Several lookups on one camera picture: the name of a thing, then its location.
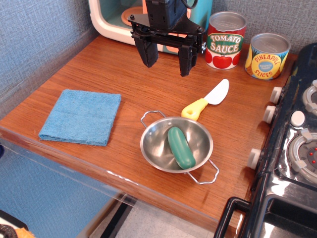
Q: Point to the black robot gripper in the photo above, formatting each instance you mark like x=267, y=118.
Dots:
x=163, y=25

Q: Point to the green toy cucumber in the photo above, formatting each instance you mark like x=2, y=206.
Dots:
x=180, y=148

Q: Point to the teal and white toy microwave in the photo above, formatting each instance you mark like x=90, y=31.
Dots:
x=110, y=17

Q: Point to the folded blue cloth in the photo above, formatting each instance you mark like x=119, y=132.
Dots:
x=81, y=117

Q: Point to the tomato sauce can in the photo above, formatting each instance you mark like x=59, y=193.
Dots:
x=225, y=38

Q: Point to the pineapple slices can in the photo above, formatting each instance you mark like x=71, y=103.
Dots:
x=267, y=56

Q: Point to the white stove knob rear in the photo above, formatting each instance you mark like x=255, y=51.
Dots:
x=275, y=95

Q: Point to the white stove knob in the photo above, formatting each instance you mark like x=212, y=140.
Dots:
x=275, y=95
x=253, y=158
x=269, y=114

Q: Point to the white stove knob middle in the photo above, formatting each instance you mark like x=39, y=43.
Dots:
x=269, y=114

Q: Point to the white stove knob front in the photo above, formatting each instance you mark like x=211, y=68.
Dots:
x=253, y=158

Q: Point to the black toy stove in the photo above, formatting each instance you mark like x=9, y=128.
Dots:
x=284, y=190

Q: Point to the orange object bottom left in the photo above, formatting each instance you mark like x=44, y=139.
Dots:
x=11, y=227

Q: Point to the yellow-handled toy knife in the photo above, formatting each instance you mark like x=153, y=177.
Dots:
x=214, y=97

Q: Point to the black oven door handle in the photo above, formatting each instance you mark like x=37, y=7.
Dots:
x=233, y=204

